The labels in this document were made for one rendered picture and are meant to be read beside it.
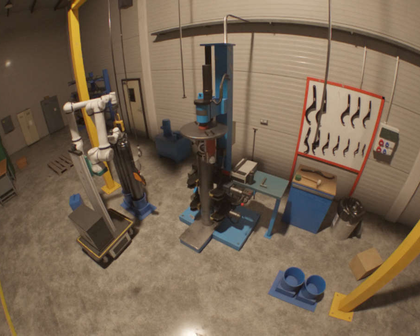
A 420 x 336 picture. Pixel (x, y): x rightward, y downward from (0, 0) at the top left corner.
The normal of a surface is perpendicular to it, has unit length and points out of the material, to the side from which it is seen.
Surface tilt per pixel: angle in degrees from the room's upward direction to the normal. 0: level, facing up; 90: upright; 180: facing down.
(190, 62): 90
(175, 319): 0
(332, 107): 90
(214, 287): 0
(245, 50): 90
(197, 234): 0
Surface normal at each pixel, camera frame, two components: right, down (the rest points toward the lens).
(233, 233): -0.03, -0.83
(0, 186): 0.83, 0.29
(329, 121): -0.56, 0.47
